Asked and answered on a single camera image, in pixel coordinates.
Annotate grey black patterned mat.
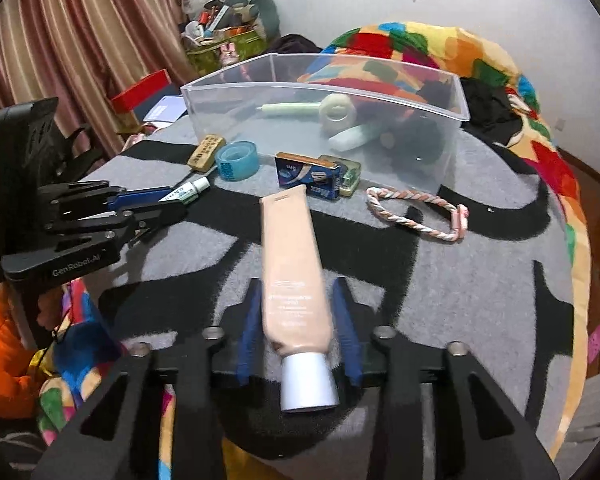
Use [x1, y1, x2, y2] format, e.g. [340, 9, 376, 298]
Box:
[75, 115, 581, 461]

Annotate blue cardboard box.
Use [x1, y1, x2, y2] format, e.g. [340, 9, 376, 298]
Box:
[275, 152, 343, 200]

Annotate blue tape roll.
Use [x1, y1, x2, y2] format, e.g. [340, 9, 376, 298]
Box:
[215, 141, 260, 181]

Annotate pink white braided rope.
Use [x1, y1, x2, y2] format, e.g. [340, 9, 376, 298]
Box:
[365, 186, 470, 245]

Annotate clear plastic storage box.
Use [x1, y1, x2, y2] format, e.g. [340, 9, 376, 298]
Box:
[180, 52, 471, 200]

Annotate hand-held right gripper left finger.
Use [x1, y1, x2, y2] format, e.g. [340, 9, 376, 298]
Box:
[30, 277, 263, 480]

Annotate person's left forearm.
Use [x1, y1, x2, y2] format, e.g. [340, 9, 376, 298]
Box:
[0, 285, 46, 418]

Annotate green storage bag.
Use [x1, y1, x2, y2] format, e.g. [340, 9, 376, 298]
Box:
[182, 30, 271, 78]

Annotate white tube green print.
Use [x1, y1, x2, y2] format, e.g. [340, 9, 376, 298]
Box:
[160, 176, 212, 206]

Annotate gold rectangular block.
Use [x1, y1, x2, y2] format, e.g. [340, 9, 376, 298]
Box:
[186, 134, 227, 171]

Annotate white tape roll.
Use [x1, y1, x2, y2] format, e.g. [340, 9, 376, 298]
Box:
[320, 94, 359, 136]

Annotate green tin case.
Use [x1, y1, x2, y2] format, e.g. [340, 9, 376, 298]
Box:
[320, 155, 361, 197]

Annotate black clothes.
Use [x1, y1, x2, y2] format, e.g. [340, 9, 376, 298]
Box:
[462, 79, 523, 143]

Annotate dark purple clothing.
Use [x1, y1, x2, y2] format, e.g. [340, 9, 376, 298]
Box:
[280, 34, 326, 56]

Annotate beige cosmetic tube white cap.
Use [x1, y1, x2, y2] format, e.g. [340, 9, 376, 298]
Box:
[259, 184, 341, 413]

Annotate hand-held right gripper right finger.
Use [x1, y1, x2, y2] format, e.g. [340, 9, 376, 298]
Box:
[330, 277, 561, 480]

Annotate red box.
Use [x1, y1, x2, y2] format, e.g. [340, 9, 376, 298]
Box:
[111, 69, 173, 113]

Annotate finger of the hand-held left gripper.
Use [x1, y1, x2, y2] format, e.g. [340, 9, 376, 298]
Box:
[37, 181, 181, 214]
[45, 204, 188, 249]

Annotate striped pink curtain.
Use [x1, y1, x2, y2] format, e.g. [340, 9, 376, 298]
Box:
[0, 0, 196, 161]

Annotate pale cream tube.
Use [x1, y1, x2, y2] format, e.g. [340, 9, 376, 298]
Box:
[329, 125, 382, 152]

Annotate light green tube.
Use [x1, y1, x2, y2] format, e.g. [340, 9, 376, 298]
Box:
[257, 101, 327, 119]

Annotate blue white notebook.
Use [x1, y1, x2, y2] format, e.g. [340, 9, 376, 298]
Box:
[145, 95, 186, 123]

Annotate colourful patchwork blanket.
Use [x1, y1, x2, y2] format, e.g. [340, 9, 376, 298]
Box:
[35, 20, 596, 480]

